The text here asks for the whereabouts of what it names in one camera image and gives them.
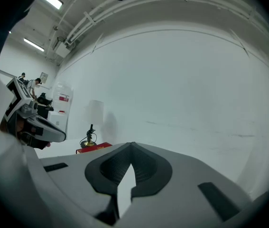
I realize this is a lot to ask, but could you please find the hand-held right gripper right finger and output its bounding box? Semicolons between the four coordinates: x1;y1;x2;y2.
114;142;254;228

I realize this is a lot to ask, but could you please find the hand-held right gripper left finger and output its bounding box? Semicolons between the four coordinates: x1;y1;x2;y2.
40;142;132;227

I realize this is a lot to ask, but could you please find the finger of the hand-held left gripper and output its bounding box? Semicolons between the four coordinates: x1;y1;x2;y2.
29;114;67;143

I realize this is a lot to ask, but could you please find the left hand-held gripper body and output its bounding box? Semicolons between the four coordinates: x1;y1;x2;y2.
4;77;44;140

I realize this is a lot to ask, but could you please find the person's left hand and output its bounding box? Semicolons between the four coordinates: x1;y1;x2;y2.
16;121;52;151

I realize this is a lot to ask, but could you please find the white water dispenser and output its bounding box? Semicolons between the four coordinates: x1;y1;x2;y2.
47;110;69;134

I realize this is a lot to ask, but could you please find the red hardcover book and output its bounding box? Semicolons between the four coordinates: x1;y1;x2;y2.
75;142;113;155

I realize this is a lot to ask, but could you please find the clear water bottle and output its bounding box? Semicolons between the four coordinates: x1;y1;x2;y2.
53;80;74;114

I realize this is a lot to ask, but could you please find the table lamp with white shade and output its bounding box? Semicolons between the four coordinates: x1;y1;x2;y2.
79;99;105;149

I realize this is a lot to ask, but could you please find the white ceiling box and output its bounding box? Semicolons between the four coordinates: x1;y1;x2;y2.
54;40;71;58

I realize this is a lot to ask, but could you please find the person's black clothing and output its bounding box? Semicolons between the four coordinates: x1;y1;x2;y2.
0;0;45;67

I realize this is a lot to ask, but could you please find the white ceiling pipe bundle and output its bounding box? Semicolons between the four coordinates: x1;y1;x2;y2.
65;0;269;45

